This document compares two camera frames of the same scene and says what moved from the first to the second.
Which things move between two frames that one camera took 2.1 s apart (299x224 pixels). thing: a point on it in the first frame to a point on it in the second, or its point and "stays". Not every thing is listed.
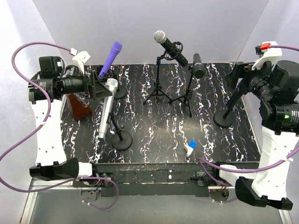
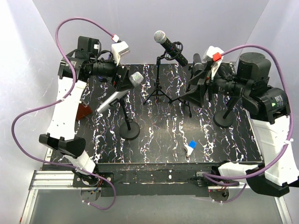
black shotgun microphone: x=199 y=68 stays
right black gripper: x=240 y=69 to x=202 y=81
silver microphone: x=112 y=84 to x=136 y=78
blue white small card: x=189 y=148 stays
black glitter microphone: x=160 y=37 stays
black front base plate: x=190 y=178 stays
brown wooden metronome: x=78 y=109 stays
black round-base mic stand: x=122 y=140 to x=130 y=130
